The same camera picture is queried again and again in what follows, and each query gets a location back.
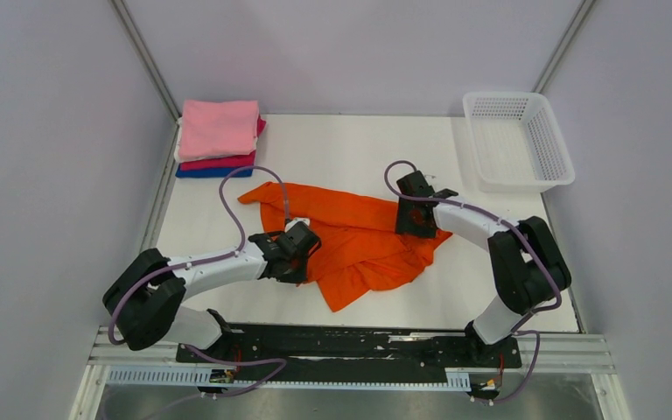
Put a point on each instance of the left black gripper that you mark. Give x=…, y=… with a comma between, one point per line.
x=297, y=276

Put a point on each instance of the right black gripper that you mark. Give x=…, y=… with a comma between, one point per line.
x=404, y=227

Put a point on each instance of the orange t-shirt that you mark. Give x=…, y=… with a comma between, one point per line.
x=360, y=252

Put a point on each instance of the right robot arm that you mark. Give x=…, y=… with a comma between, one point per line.
x=529, y=270

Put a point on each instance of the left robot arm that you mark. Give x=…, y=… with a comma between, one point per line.
x=145, y=302

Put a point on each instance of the blue folded t-shirt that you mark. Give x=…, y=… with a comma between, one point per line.
x=214, y=173

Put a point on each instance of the magenta folded t-shirt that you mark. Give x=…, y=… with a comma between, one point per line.
x=231, y=160

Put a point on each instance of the white plastic basket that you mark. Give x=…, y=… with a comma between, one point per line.
x=517, y=145

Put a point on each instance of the pink folded t-shirt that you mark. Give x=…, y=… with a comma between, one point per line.
x=234, y=108

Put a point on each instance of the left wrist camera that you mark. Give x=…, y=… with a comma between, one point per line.
x=293, y=222

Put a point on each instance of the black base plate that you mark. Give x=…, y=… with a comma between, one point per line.
x=354, y=354

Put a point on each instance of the right aluminium frame post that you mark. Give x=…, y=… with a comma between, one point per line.
x=563, y=45

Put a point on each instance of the aluminium frame post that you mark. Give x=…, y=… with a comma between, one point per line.
x=136, y=39
x=563, y=45

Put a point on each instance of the left aluminium frame post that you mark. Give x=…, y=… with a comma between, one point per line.
x=136, y=39

